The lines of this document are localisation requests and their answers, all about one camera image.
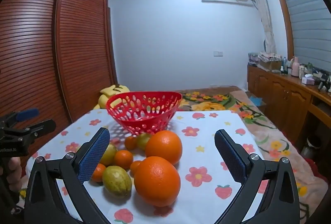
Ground person's left hand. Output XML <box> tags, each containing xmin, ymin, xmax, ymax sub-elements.
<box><xmin>8</xmin><ymin>157</ymin><xmax>24</xmax><ymax>199</ymax></box>

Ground pink thermos jug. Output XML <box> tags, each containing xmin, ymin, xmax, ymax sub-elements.
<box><xmin>291</xmin><ymin>57</ymin><xmax>300</xmax><ymax>77</ymax></box>

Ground dark trash bin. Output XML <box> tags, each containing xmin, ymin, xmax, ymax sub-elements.
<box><xmin>301</xmin><ymin>136</ymin><xmax>321</xmax><ymax>160</ymax></box>

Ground yellow plush toy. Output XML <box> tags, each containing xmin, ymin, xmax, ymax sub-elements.
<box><xmin>94</xmin><ymin>84</ymin><xmax>130</xmax><ymax>110</ymax></box>

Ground brown slatted wooden wardrobe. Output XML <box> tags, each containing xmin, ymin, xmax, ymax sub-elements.
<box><xmin>0</xmin><ymin>0</ymin><xmax>119</xmax><ymax>162</ymax></box>

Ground red perforated plastic basket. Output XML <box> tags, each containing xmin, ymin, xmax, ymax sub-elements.
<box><xmin>106</xmin><ymin>92</ymin><xmax>183</xmax><ymax>135</ymax></box>

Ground pale patterned curtain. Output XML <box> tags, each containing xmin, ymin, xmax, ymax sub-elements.
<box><xmin>248</xmin><ymin>0</ymin><xmax>276</xmax><ymax>55</ymax></box>

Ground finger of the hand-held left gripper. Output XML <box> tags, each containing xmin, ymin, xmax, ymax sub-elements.
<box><xmin>0</xmin><ymin>108</ymin><xmax>40</xmax><ymax>129</ymax></box>
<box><xmin>5</xmin><ymin>119</ymin><xmax>57</xmax><ymax>138</ymax></box>

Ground small tangerine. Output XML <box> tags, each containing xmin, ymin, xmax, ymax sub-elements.
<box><xmin>130</xmin><ymin>160</ymin><xmax>142</xmax><ymax>175</ymax></box>
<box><xmin>114</xmin><ymin>150</ymin><xmax>134</xmax><ymax>170</ymax></box>
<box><xmin>125</xmin><ymin>136</ymin><xmax>138</xmax><ymax>150</ymax></box>
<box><xmin>91</xmin><ymin>163</ymin><xmax>107</xmax><ymax>183</ymax></box>

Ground floral blanket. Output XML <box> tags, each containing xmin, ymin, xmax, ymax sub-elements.
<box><xmin>176</xmin><ymin>87</ymin><xmax>329</xmax><ymax>214</ymax></box>

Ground stacked storage containers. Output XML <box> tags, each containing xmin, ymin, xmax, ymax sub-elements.
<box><xmin>248</xmin><ymin>52</ymin><xmax>259</xmax><ymax>67</ymax></box>

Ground blue cloth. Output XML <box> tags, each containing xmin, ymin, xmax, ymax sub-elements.
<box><xmin>249</xmin><ymin>96</ymin><xmax>267</xmax><ymax>107</ymax></box>

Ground wooden sideboard cabinet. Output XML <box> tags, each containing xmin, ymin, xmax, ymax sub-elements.
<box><xmin>247</xmin><ymin>64</ymin><xmax>331</xmax><ymax>142</ymax></box>

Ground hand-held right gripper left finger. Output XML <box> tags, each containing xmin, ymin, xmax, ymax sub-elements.
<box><xmin>24</xmin><ymin>127</ymin><xmax>112</xmax><ymax>224</ymax></box>

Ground large orange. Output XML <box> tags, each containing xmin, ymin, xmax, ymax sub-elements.
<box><xmin>145</xmin><ymin>130</ymin><xmax>183</xmax><ymax>165</ymax></box>
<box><xmin>134</xmin><ymin>156</ymin><xmax>181</xmax><ymax>207</ymax></box>

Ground grey window blind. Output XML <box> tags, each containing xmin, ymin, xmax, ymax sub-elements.
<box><xmin>274</xmin><ymin>0</ymin><xmax>331</xmax><ymax>72</ymax></box>

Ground yellow-green lemon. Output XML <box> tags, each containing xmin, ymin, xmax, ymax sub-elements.
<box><xmin>102</xmin><ymin>166</ymin><xmax>133</xmax><ymax>198</ymax></box>
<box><xmin>137</xmin><ymin>132</ymin><xmax>152</xmax><ymax>151</ymax></box>
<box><xmin>100</xmin><ymin>144</ymin><xmax>119</xmax><ymax>166</ymax></box>

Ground white flower-print tablecloth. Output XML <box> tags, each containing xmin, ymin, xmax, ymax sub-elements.
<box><xmin>24</xmin><ymin>110</ymin><xmax>264</xmax><ymax>224</ymax></box>

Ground cardboard box with cloth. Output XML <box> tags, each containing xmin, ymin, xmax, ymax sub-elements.
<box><xmin>259</xmin><ymin>52</ymin><xmax>283</xmax><ymax>71</ymax></box>

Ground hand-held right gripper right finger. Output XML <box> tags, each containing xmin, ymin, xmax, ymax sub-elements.
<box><xmin>214</xmin><ymin>129</ymin><xmax>301</xmax><ymax>224</ymax></box>

